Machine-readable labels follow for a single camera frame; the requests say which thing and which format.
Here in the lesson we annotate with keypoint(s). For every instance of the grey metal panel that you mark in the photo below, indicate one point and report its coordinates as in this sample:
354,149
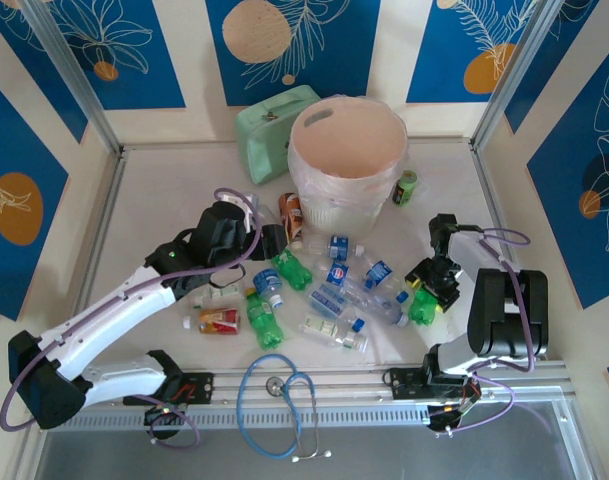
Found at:
384,455

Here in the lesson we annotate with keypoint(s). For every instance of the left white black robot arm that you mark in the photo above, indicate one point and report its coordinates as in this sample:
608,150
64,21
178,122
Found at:
109,310

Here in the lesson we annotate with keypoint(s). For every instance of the translucent plastic bin liner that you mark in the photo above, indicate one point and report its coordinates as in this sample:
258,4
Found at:
296,165

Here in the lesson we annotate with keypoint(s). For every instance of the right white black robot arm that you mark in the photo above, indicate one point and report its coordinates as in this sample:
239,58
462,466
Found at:
489,310

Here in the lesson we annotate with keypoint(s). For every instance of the small green label canister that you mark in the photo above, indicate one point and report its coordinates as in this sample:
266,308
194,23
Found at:
405,187

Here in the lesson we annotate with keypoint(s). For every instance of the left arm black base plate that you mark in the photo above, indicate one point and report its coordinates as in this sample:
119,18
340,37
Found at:
201,387

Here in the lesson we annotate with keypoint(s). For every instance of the crushed clear bottle blue label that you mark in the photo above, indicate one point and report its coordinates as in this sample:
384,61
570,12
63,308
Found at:
266,282

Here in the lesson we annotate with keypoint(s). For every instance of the aluminium frame post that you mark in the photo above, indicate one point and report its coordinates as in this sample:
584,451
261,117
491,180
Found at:
66,65
519,65

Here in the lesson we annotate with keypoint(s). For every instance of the red orange label bottle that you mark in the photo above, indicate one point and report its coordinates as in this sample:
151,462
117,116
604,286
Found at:
219,321

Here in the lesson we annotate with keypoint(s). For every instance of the white plastic bin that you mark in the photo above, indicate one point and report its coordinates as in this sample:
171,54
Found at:
334,220

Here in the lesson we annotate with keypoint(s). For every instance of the small clear bottle green label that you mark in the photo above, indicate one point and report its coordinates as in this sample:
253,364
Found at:
223,292

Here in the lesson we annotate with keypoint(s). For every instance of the aluminium extrusion rail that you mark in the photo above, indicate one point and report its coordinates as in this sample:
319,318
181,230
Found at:
344,387

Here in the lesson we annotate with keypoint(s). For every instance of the green plastic soda bottle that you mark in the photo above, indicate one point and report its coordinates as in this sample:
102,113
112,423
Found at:
424,310
296,272
265,320

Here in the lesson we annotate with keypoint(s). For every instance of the blue stethoscope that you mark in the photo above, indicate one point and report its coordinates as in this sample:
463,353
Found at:
273,385

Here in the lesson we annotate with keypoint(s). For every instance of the aluminium table rear rail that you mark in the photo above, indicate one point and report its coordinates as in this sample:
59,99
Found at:
184,146

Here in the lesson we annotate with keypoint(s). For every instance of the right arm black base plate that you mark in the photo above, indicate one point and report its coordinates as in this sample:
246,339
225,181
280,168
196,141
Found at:
401,382

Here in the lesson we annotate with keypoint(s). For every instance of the brown orange drink bottle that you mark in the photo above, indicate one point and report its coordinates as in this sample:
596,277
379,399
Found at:
290,212

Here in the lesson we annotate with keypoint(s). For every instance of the clear bottle Pepsi label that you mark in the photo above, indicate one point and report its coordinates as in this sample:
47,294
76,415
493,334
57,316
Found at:
336,273

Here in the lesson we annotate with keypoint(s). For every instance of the aluminium table side rail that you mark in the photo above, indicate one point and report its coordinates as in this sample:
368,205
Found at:
109,200
501,225

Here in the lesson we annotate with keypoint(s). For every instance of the mint green zip case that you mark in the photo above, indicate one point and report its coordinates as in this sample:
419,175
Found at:
264,145

